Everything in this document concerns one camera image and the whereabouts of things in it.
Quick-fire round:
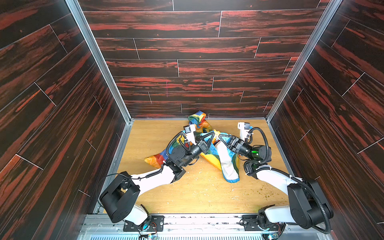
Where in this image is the rainbow striped hooded jacket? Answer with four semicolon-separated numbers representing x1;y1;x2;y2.
140;111;240;186

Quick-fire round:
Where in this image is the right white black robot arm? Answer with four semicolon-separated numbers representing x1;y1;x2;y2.
219;134;334;234

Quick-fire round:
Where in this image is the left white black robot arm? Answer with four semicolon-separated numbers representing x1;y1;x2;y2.
99;131;215;227

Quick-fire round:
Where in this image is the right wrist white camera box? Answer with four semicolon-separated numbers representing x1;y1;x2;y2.
238;122;251;141

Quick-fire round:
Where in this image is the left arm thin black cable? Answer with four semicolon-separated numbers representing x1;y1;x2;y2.
97;131;188;217

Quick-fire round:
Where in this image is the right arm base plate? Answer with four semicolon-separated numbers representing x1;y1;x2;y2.
240;214;284;232

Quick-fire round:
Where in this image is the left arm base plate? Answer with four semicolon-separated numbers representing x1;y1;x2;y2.
123;215;165;232

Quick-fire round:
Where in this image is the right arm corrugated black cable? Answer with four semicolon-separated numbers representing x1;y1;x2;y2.
244;126;332;235

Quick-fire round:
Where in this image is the aluminium front rail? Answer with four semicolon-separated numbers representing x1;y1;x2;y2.
78;214;333;240

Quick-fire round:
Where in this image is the right aluminium corner post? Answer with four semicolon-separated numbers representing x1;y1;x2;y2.
266;0;342;125

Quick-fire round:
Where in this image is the aluminium corner post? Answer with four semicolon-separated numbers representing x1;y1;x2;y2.
266;0;342;125
65;0;132;124

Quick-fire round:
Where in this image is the left aluminium corner post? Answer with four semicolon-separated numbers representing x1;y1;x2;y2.
65;0;132;124

